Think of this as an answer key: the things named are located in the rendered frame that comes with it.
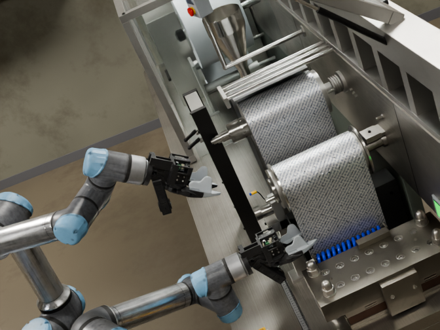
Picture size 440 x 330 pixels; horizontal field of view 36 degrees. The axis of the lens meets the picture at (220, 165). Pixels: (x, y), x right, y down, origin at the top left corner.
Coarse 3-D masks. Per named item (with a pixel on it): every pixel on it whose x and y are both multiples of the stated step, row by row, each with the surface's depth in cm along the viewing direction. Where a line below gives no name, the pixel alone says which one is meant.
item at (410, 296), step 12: (396, 276) 177; (408, 276) 176; (384, 288) 176; (396, 288) 177; (408, 288) 178; (420, 288) 179; (396, 300) 179; (408, 300) 180; (420, 300) 181; (396, 312) 181
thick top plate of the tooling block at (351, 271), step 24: (432, 216) 188; (384, 240) 188; (408, 240) 184; (336, 264) 188; (360, 264) 184; (384, 264) 181; (408, 264) 177; (432, 264) 178; (312, 288) 183; (336, 288) 180; (360, 288) 177; (336, 312) 179
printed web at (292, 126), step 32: (256, 96) 202; (288, 96) 198; (320, 96) 198; (256, 128) 198; (288, 128) 200; (320, 128) 203; (288, 160) 186; (320, 160) 182; (352, 160) 182; (288, 192) 182; (320, 192) 184
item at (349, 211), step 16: (368, 176) 185; (336, 192) 185; (352, 192) 186; (368, 192) 188; (304, 208) 185; (320, 208) 187; (336, 208) 188; (352, 208) 189; (368, 208) 190; (304, 224) 188; (320, 224) 189; (336, 224) 190; (352, 224) 191; (368, 224) 193; (320, 240) 192; (336, 240) 193
